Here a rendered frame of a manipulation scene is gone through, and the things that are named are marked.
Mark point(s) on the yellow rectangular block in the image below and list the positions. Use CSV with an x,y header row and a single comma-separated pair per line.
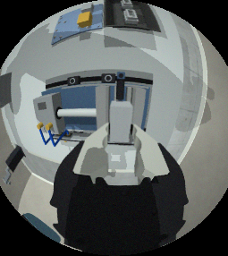
x,y
85,19

